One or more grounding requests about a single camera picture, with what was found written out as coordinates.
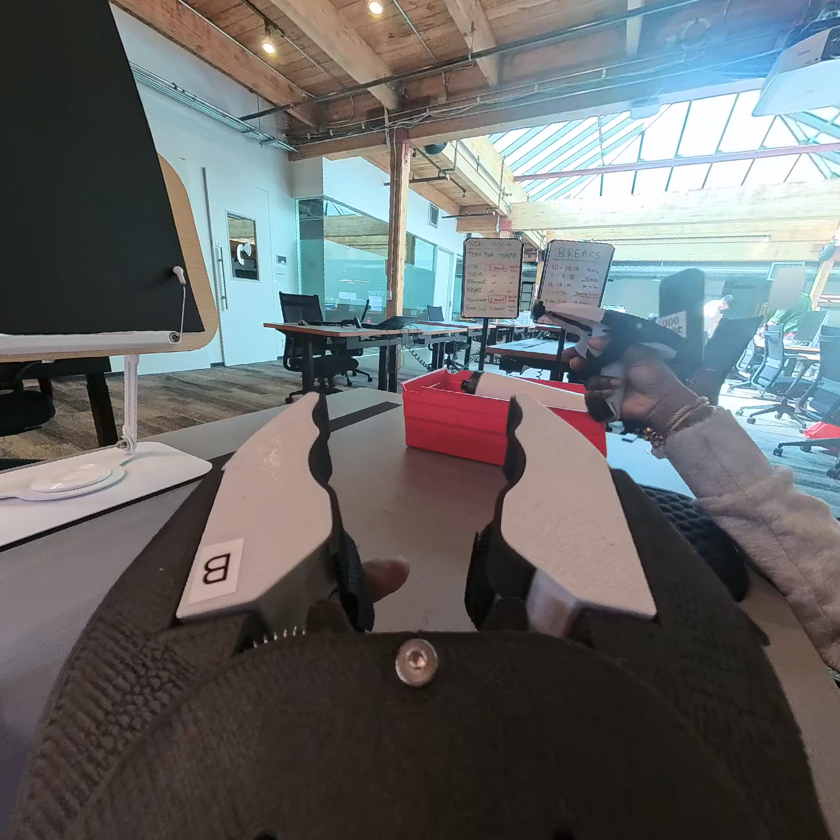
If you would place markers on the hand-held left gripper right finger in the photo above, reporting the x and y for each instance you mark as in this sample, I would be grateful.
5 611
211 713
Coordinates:
571 518

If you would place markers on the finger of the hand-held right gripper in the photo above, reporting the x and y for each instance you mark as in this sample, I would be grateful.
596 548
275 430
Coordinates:
577 321

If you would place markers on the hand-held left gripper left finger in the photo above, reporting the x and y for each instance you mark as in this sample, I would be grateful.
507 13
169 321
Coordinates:
269 512

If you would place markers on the red plastic bin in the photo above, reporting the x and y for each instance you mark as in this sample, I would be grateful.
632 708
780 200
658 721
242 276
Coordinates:
453 420

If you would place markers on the person's right forearm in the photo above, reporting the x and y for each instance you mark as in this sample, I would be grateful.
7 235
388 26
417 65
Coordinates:
754 499

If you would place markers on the wooden top office desk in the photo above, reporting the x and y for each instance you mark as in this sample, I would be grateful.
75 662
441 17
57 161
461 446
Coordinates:
525 348
341 328

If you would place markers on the grey desk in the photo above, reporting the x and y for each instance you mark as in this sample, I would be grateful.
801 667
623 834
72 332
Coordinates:
420 512

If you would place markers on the person's right hand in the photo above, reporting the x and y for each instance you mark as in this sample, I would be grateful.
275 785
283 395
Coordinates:
649 387

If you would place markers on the person's left hand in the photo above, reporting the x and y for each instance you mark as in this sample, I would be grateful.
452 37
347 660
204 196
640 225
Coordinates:
388 577

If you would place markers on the whiteboard on black stand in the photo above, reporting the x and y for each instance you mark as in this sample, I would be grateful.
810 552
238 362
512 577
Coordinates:
577 272
492 275

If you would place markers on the white board stand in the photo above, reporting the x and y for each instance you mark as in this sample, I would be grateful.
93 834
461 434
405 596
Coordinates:
164 472

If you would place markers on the black tape strip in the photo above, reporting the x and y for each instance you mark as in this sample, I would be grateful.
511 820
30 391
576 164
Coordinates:
364 415

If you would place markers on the row of office chairs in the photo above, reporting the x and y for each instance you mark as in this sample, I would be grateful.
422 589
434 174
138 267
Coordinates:
787 380

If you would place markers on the red ceiling pipe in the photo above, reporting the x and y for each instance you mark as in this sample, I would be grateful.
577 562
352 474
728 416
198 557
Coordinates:
656 163

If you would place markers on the white door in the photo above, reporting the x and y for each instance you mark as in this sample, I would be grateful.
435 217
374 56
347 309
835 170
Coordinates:
243 315

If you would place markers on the wooden column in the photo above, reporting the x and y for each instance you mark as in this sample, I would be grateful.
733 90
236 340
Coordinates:
397 229

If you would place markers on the white ceiling projector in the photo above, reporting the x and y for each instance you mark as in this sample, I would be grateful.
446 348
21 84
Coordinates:
807 72

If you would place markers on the ceiling spot lamp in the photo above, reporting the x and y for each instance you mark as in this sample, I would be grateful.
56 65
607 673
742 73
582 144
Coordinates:
375 6
268 46

